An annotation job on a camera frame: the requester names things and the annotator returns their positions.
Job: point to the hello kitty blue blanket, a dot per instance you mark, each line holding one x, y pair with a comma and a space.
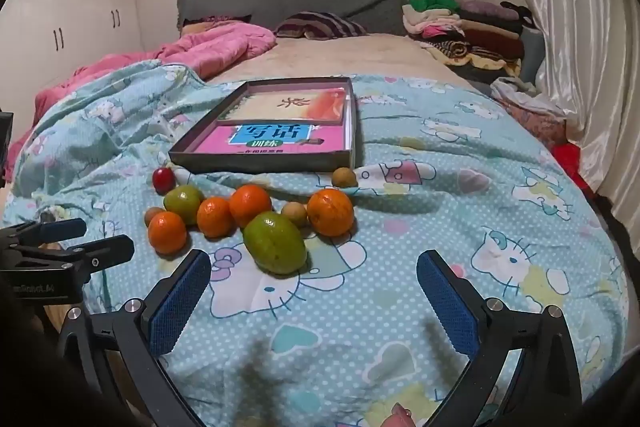
340, 344

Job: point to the floral fabric bundle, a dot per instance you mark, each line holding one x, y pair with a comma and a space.
532, 109

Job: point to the large green fruit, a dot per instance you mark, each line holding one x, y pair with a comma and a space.
276, 245

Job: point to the small orange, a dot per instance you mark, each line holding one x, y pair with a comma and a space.
167, 233

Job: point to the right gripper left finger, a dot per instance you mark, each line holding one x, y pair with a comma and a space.
141, 332

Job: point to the pile of folded clothes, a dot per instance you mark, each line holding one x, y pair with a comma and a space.
478, 40

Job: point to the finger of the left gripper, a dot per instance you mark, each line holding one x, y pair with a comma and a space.
18, 258
34, 233

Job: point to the orange mandarin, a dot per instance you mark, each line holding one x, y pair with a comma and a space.
247, 202
214, 218

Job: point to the pink workbook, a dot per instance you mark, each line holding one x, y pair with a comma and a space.
272, 138

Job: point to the striped pillow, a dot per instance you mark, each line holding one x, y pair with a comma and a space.
318, 26

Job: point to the orange cream booklet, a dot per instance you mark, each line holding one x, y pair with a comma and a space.
309, 104

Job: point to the large orange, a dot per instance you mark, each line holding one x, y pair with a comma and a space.
330, 212

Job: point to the grey cardboard tray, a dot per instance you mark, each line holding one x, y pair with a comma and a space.
181, 154

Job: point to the small green fruit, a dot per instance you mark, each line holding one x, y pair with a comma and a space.
184, 201

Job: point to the pink quilt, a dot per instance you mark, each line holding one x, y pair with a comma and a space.
209, 52

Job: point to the white curtain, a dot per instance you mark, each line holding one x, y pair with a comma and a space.
591, 71

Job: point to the red cherry tomato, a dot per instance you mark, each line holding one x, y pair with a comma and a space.
163, 180

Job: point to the brown longan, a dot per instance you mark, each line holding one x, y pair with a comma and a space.
150, 214
344, 178
296, 213

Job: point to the red cloth item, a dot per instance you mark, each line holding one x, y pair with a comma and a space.
568, 157

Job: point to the white wardrobe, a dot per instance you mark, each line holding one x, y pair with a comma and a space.
44, 41

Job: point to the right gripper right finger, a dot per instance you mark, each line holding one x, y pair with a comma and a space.
521, 370

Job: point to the beige bed sheet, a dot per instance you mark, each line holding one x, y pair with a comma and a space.
377, 55

